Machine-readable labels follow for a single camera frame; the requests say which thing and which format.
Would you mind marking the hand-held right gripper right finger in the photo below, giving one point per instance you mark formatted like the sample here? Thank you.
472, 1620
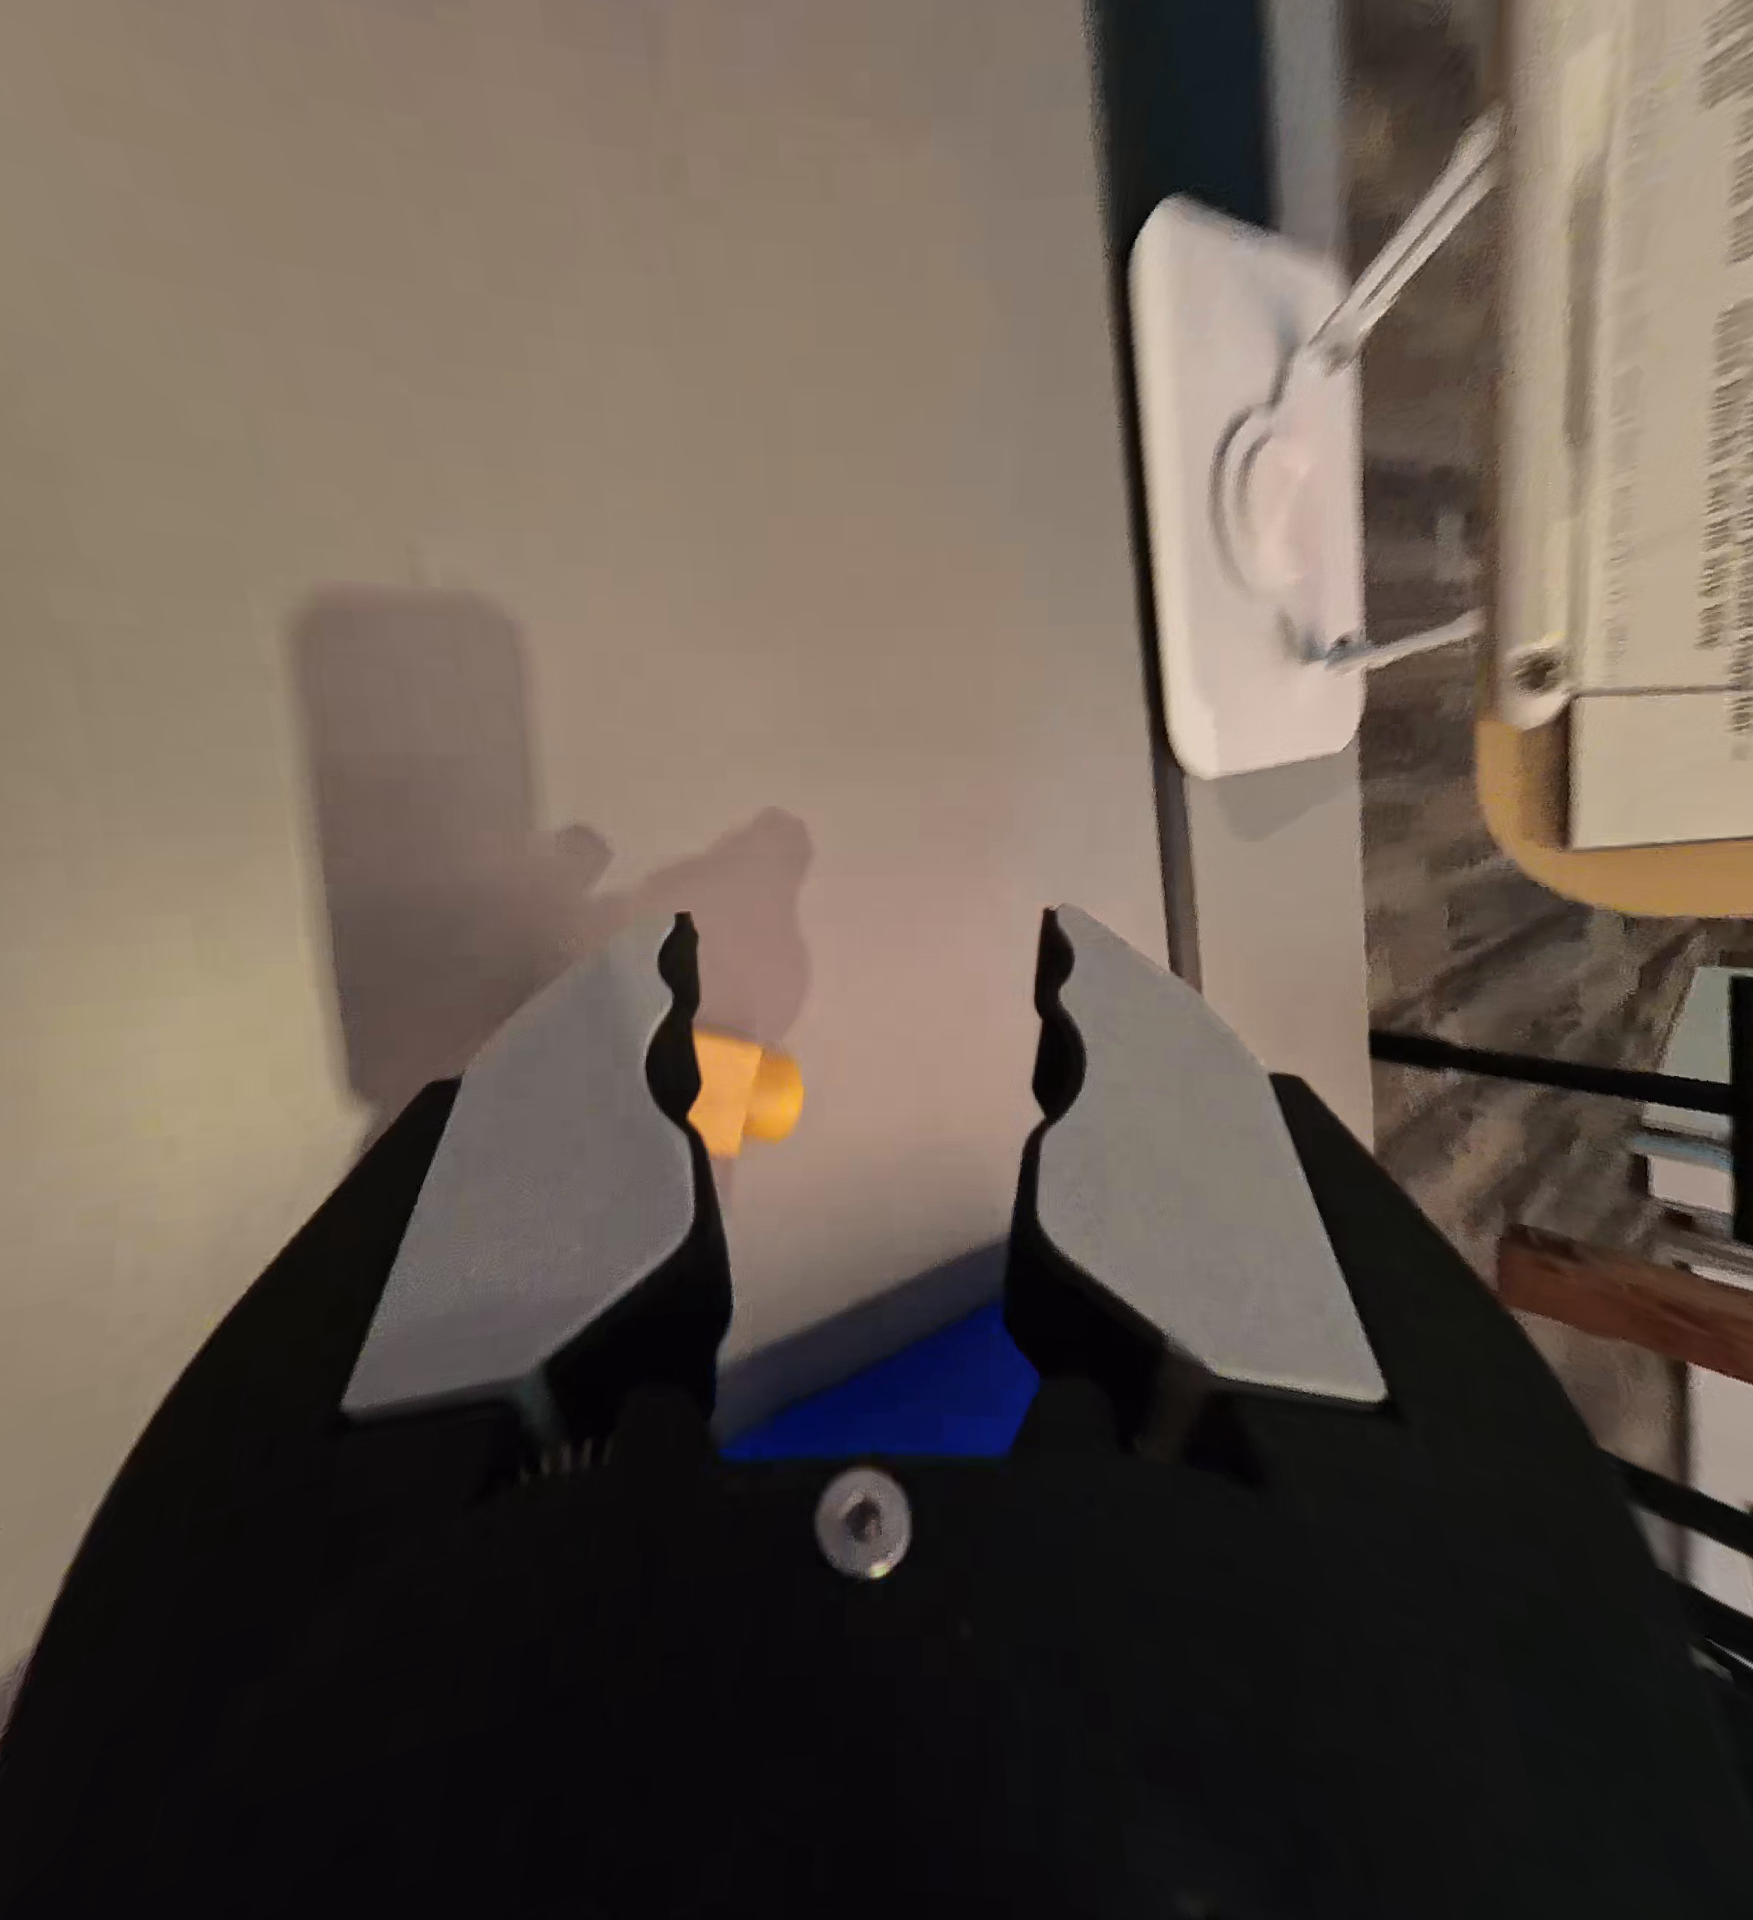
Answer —
1191, 1200

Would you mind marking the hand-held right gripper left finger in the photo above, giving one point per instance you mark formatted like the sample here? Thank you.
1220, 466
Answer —
545, 1200

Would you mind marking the yellow one-stud block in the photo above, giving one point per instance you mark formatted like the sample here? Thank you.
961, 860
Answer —
755, 1095

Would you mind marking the plain blue object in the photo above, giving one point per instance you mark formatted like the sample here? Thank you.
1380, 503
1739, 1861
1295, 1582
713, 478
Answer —
891, 1409

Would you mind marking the white stand base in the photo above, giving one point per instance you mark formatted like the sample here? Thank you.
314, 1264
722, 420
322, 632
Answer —
1206, 676

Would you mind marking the instruction sheet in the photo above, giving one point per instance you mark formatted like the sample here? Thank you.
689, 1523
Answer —
1687, 450

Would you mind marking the black mat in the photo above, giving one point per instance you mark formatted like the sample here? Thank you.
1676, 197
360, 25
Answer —
1175, 105

